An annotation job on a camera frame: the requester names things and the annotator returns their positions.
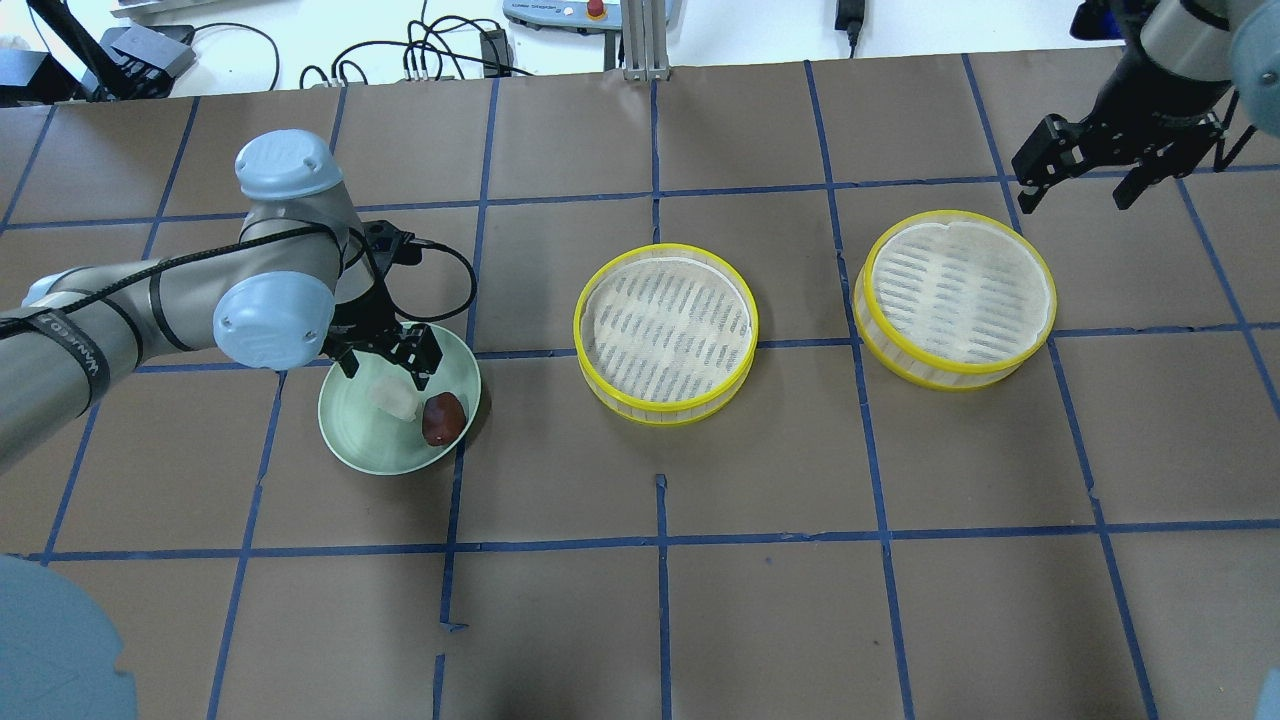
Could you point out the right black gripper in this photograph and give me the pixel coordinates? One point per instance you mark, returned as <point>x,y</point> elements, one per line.
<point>1143,110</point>

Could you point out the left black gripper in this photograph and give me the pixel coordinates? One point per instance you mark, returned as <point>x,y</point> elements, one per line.
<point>357,322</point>

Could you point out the white bun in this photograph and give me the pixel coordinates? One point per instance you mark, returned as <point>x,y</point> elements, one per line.
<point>395,397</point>

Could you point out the brown bun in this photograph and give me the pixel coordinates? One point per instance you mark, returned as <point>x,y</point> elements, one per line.
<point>443,419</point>

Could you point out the yellow steamer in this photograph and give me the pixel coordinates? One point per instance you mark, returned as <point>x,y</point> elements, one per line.
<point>953,301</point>
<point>666,334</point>

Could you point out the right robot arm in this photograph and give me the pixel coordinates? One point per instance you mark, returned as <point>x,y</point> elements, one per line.
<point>1231,40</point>

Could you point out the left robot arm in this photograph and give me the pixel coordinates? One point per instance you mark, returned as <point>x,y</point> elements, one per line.
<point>304,278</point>

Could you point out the green plate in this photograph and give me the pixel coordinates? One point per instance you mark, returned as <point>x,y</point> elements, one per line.
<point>368,440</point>

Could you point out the black power adapter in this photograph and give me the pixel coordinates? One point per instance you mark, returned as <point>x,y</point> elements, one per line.
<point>850,16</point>

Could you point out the black monitor stand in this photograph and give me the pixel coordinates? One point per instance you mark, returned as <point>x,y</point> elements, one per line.
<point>134,62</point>

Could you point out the aluminium frame post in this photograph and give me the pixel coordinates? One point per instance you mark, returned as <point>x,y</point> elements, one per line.
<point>644,35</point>

